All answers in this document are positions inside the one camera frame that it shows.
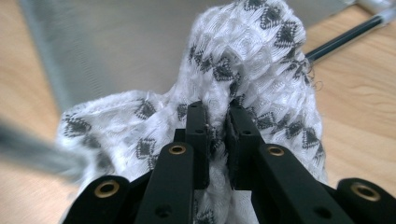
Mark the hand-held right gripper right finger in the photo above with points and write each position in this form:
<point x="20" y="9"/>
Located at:
<point x="244" y="140"/>

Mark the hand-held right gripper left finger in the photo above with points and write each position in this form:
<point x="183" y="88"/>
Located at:
<point x="196" y="124"/>

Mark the white black patterned cloth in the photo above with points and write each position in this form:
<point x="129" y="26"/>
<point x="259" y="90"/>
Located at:
<point x="255" y="62"/>

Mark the silver metal shelf rack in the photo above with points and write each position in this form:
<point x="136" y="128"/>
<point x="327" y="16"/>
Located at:
<point x="124" y="46"/>

